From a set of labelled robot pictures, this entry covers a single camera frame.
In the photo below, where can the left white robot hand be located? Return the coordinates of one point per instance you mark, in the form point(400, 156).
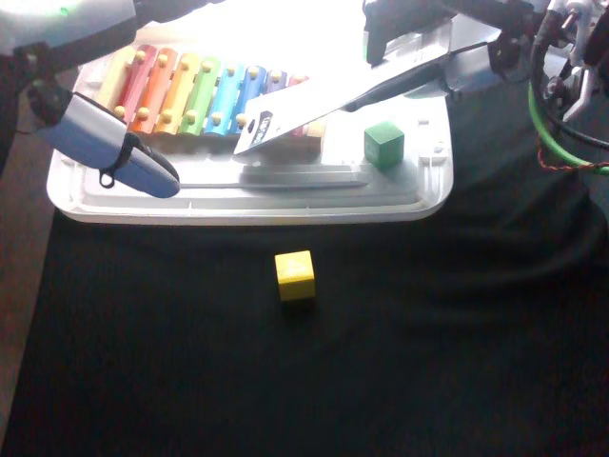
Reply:
point(104, 138)

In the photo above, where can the rainbow wooden xylophone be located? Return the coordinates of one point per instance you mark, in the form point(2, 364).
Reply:
point(190, 95)

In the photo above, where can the silver blister package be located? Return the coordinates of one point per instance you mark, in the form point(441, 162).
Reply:
point(295, 109)

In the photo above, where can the white plastic tray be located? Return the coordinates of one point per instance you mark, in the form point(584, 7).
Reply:
point(333, 200)

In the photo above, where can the yellow wooden block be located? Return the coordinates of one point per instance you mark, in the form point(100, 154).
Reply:
point(295, 276)

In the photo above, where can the black table cloth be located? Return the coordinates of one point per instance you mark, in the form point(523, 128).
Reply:
point(143, 381)

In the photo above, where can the green wooden block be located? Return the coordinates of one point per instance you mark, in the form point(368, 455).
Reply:
point(383, 143)

